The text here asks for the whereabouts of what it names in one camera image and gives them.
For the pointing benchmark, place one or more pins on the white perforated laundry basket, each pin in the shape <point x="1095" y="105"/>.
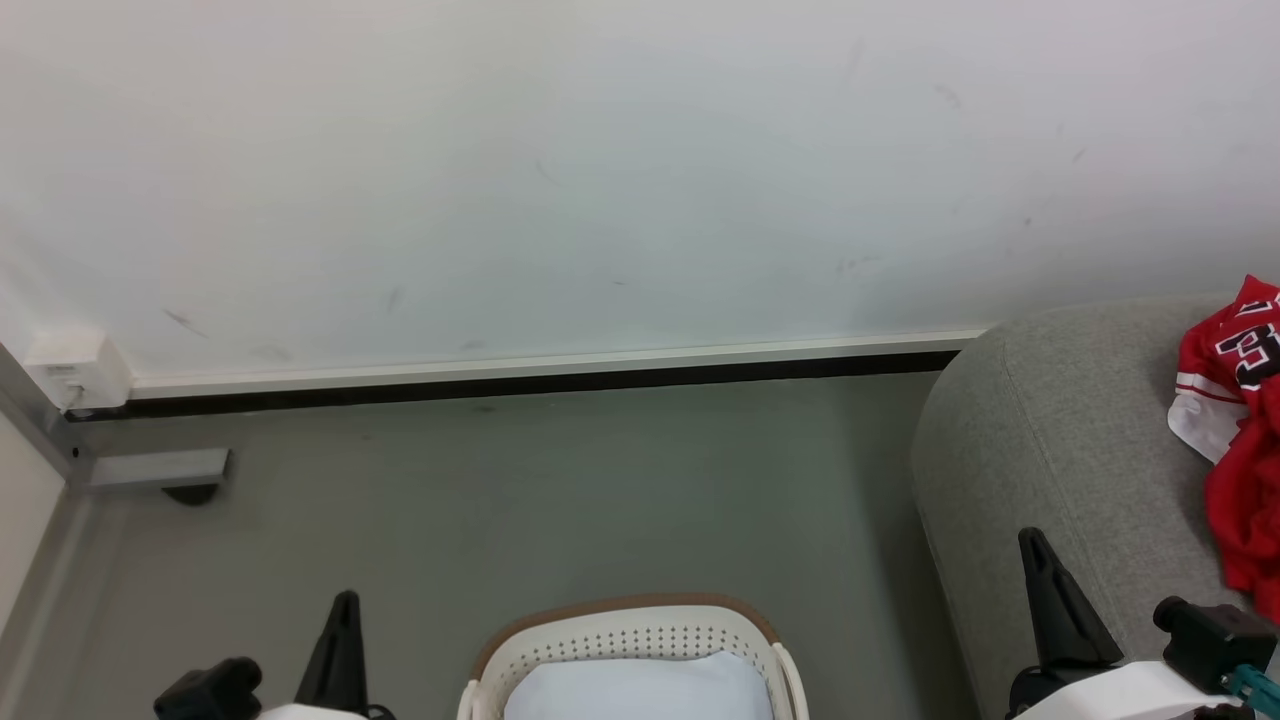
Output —
<point x="620" y="635"/>

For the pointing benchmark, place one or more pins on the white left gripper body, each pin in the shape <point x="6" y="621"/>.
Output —
<point x="310" y="714"/>

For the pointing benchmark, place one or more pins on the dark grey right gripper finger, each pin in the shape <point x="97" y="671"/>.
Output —
<point x="1070" y="620"/>

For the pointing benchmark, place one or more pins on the red sports jersey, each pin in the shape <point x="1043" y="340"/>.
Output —
<point x="1245" y="500"/>

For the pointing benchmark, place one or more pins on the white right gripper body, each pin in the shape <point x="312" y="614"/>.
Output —
<point x="1130" y="695"/>

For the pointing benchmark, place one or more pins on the white baseboard strip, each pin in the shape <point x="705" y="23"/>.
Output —
<point x="500" y="368"/>

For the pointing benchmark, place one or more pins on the grey fabric sofa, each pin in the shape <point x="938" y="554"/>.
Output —
<point x="1060" y="430"/>

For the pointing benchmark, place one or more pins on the light blue clothing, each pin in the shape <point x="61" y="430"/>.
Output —
<point x="640" y="690"/>

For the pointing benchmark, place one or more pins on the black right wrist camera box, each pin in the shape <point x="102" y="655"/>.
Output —
<point x="1215" y="640"/>

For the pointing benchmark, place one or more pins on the white wall outlet box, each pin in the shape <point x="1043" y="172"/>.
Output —
<point x="78" y="368"/>

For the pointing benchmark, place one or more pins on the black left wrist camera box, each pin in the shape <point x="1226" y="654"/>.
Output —
<point x="205" y="692"/>

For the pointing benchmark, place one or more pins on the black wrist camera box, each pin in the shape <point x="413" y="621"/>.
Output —
<point x="205" y="692"/>
<point x="1215" y="640"/>

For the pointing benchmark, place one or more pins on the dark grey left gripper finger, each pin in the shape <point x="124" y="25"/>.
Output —
<point x="338" y="660"/>

